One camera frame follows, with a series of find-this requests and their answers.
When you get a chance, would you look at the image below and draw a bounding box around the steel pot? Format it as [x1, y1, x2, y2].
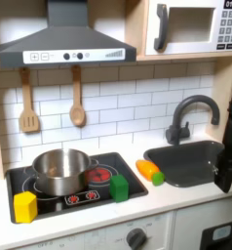
[30, 148, 99, 197]

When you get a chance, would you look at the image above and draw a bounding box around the dark grey sink basin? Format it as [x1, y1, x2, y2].
[143, 140, 226, 188]

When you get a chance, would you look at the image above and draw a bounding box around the dark grey tap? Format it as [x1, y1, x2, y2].
[165, 94, 221, 146]

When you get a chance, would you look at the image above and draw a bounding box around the black dishwasher panel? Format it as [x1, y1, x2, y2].
[199, 219, 232, 250]

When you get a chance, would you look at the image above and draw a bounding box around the orange toy carrot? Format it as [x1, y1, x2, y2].
[135, 159, 166, 188]

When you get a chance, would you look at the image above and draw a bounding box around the black stove top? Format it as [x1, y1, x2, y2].
[5, 151, 149, 225]

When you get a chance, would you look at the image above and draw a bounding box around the green block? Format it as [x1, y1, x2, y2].
[109, 174, 130, 203]

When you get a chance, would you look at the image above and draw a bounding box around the grey oven knob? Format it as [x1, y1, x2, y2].
[126, 228, 148, 250]

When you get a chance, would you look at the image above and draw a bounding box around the white toy microwave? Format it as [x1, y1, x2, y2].
[144, 0, 232, 57]

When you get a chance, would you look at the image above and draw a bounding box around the wooden spoon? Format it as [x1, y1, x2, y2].
[68, 64, 87, 128]

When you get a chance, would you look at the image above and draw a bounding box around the grey range hood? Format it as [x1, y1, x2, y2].
[0, 0, 137, 69]

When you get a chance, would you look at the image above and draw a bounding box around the yellow block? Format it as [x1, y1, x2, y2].
[13, 190, 39, 225]

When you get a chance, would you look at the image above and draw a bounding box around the wooden slotted spatula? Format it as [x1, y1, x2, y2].
[18, 66, 41, 134]

